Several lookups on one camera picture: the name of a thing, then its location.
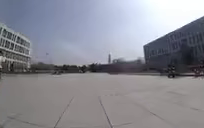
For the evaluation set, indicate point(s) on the distant tower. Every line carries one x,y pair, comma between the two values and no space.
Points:
109,58

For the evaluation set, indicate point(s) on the row of trees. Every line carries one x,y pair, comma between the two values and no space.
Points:
73,67

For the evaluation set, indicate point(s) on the grey paved plaza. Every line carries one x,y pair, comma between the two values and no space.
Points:
100,100

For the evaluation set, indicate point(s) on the white building with many windows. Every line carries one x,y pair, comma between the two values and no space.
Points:
15,45

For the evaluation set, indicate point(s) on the dark glass building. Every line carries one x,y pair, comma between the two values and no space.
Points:
190,43

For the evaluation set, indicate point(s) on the row of parked bicycles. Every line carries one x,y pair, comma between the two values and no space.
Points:
203,70

